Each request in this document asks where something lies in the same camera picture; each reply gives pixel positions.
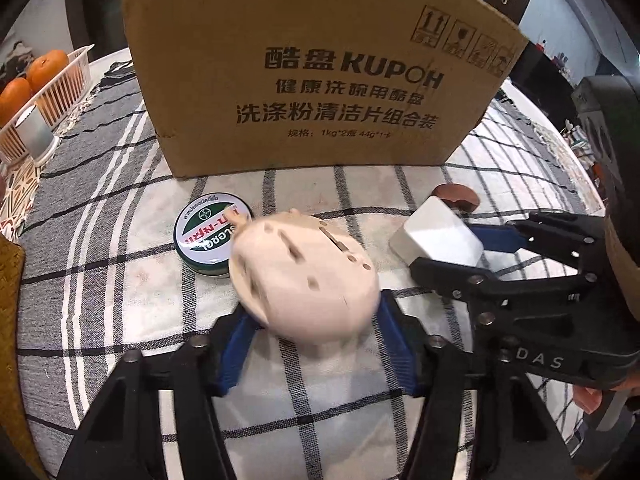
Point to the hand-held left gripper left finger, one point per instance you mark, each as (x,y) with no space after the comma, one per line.
(235,350)

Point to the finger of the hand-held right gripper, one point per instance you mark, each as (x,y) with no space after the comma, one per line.
(495,239)
(500,295)

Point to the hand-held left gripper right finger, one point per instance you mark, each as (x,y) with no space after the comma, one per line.
(395,345)

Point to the white charger block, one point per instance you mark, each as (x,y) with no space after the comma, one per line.
(437,232)

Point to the beige round deer-shaped device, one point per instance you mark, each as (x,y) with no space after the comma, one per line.
(305,290)

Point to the brown cardboard box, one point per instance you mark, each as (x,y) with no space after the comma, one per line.
(320,75)

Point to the person's right hand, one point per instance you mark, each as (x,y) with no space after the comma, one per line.
(589,399)

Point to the small brown oval object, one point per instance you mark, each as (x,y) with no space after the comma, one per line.
(457,195)

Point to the round green-rimmed tin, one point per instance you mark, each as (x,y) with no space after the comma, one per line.
(200,240)

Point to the grey plaid tablecloth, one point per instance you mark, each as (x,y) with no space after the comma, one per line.
(125,270)

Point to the woven rattan tissue box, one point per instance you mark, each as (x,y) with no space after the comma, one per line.
(11,300)

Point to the small grey white cylinder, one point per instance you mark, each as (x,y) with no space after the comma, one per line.
(36,132)

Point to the white plastic fruit basket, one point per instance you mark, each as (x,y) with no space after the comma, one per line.
(55,95)

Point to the orange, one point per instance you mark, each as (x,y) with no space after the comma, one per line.
(47,70)
(15,102)

